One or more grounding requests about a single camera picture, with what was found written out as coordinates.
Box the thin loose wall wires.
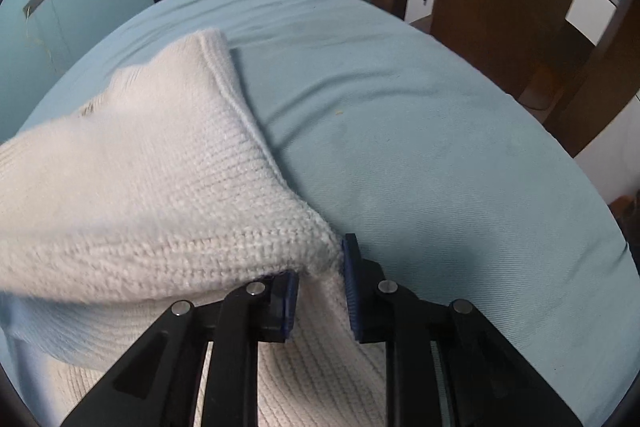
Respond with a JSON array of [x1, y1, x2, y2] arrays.
[[25, 2, 71, 68]]

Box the bed with light blue sheet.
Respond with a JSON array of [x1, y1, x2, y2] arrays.
[[0, 0, 631, 427]]

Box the white and blue knit sweater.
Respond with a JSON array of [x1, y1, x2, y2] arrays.
[[0, 28, 401, 427]]

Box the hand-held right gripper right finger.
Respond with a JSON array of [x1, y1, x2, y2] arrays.
[[341, 233, 583, 427]]

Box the brown wooden chair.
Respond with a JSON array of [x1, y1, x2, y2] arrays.
[[365, 0, 636, 158]]

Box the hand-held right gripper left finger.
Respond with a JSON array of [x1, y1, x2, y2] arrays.
[[60, 272, 301, 427]]

